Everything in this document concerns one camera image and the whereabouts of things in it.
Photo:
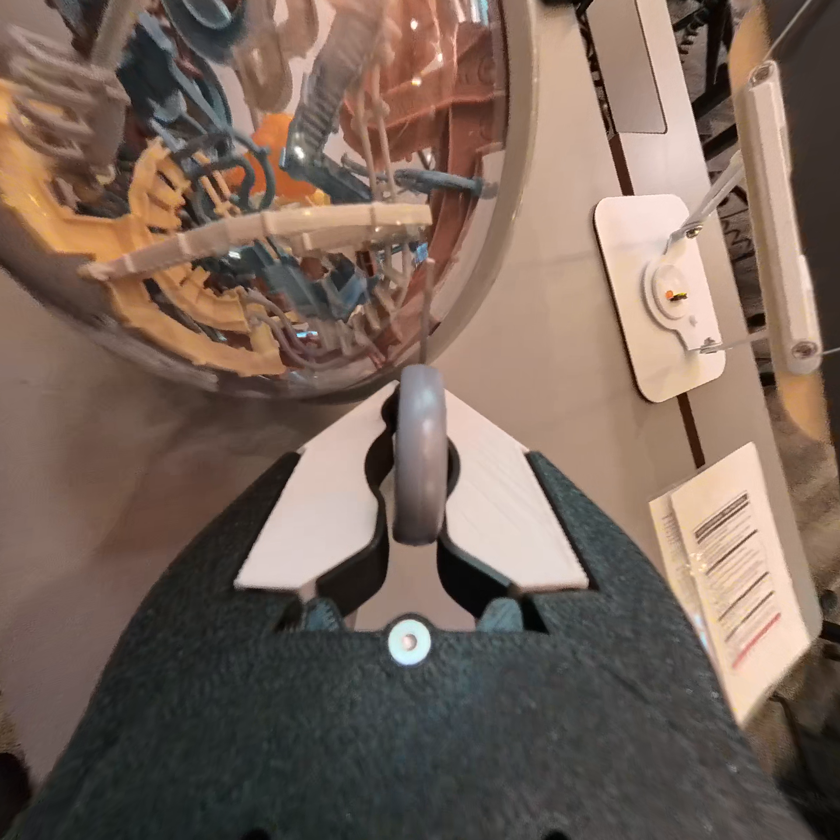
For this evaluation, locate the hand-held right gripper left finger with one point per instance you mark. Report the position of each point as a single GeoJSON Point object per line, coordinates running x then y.
{"type": "Point", "coordinates": [315, 518]}

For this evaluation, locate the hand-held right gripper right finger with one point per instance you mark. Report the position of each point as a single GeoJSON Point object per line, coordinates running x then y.
{"type": "Point", "coordinates": [512, 518]}

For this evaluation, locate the clear plastic maze ball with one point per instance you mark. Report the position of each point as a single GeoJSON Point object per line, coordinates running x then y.
{"type": "Point", "coordinates": [229, 197]}

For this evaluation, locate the printed instruction sheet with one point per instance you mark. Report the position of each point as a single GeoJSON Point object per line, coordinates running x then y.
{"type": "Point", "coordinates": [735, 577]}

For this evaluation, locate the white folding stand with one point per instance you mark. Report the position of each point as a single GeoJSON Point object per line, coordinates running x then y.
{"type": "Point", "coordinates": [663, 295]}

